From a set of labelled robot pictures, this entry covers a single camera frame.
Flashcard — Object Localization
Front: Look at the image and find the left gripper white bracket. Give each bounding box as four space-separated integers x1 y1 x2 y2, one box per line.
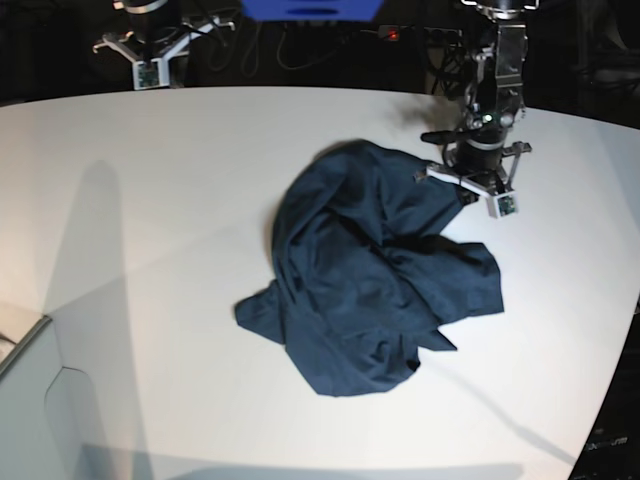
418 129 532 219

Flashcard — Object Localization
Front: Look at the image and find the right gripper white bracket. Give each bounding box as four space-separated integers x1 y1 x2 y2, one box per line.
92 15 234 90

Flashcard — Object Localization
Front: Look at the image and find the dark blue t-shirt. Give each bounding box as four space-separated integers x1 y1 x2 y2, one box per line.
234 140 504 397

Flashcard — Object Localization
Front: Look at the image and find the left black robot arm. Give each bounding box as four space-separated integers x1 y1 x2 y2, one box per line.
420 1 540 219

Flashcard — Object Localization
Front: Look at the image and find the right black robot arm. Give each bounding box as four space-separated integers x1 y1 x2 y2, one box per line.
93 0 236 91

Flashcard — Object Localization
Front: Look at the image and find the blue plastic box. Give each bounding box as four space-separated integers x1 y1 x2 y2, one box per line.
241 0 384 22

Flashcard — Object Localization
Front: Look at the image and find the black power strip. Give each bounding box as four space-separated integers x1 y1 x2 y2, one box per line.
375 25 462 46

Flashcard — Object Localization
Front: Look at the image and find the grey looped cable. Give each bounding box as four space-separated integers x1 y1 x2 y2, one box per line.
206 21 321 79

